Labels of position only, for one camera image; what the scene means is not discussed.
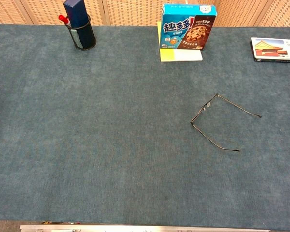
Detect thin-framed eyeglasses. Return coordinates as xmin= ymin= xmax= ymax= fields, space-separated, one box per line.
xmin=190 ymin=93 xmax=262 ymax=152

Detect blue felt table cover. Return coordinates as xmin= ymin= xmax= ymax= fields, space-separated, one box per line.
xmin=0 ymin=23 xmax=290 ymax=230

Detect yellow and white notepad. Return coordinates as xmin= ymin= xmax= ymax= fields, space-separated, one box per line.
xmin=157 ymin=21 xmax=203 ymax=62

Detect blue cookie box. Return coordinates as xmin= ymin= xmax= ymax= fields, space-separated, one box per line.
xmin=159 ymin=3 xmax=218 ymax=51

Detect black mesh pen holder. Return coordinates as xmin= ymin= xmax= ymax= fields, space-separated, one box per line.
xmin=64 ymin=14 xmax=97 ymax=51

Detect woven wicker folding screen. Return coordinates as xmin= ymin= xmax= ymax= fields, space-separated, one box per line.
xmin=0 ymin=0 xmax=290 ymax=28

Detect pale green flat stick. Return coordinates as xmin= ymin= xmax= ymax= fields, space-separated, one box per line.
xmin=71 ymin=28 xmax=83 ymax=49

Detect dark blue rectangular box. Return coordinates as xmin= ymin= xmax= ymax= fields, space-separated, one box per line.
xmin=63 ymin=0 xmax=89 ymax=29

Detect red capped marker pen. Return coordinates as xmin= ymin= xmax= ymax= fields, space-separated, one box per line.
xmin=58 ymin=14 xmax=71 ymax=27

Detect picture box with palace print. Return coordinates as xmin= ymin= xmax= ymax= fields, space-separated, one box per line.
xmin=250 ymin=37 xmax=290 ymax=64

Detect aluminium rail bar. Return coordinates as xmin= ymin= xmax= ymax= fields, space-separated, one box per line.
xmin=19 ymin=224 xmax=270 ymax=232

